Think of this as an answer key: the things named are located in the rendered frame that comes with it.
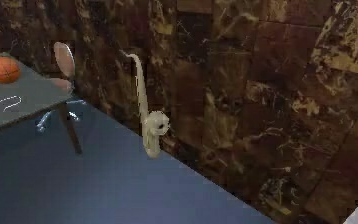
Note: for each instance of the orange basketball alarm clock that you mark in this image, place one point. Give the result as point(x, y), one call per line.
point(2, 69)

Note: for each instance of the grey table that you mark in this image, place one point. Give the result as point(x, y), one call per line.
point(27, 96)

